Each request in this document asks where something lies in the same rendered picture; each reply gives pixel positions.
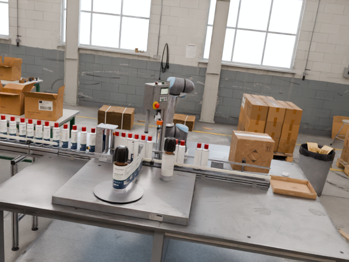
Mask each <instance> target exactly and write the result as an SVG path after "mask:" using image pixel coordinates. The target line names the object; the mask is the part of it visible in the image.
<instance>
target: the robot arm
mask: <svg viewBox="0 0 349 262"><path fill-rule="evenodd" d="M167 80H168V81H171V82H170V92H169V101H168V111H167V121H166V130H165V138H166V137H173V138H175V139H177V140H178V145H180V142H181V140H184V141H185V144H184V145H185V153H186V152H187V146H186V141H187V135H188V131H189V128H188V127H187V126H185V125H183V124H176V125H174V123H173V118H174V114H175V109H176V104H177V99H178V97H180V98H184V97H185V95H186V94H190V93H192V92H193V90H194V84H193V82H192V81H190V80H188V79H185V78H177V77H169V78H168V79H167ZM160 113H161V109H160V110H155V114H154V119H155V121H156V119H157V118H160Z"/></svg>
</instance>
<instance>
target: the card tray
mask: <svg viewBox="0 0 349 262"><path fill-rule="evenodd" d="M270 177H271V179H270V184H271V187H272V190H273V193H278V194H284V195H291V196H295V197H302V198H309V199H316V197H317V193H316V192H315V190H314V189H313V187H312V185H311V184H310V182H309V181H308V180H303V179H296V178H289V177H283V176H275V175H270Z"/></svg>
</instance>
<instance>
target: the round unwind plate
mask: <svg viewBox="0 0 349 262"><path fill-rule="evenodd" d="M112 182H113V181H112V180H109V181H104V182H101V183H99V184H97V185H96V186H95V187H94V190H93V191H94V194H95V195H96V196H97V197H99V198H101V199H103V200H106V201H110V202H117V203H124V202H131V201H135V200H137V199H139V198H141V197H142V196H143V194H144V190H143V189H142V187H140V186H139V185H138V184H136V183H133V182H131V183H130V184H129V185H128V186H127V187H126V192H124V193H115V192H113V191H112Z"/></svg>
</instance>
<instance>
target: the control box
mask: <svg viewBox="0 0 349 262"><path fill-rule="evenodd" d="M161 87H168V92H169V85H167V84H165V85H162V84H161V83H158V85H155V83H145V89H144V101H143V108H145V109H148V110H160V109H166V108H167V102H168V99H167V101H163V102H159V97H164V96H168V94H167V95H160V89H161ZM157 103H159V108H158V109H157V108H155V104H157Z"/></svg>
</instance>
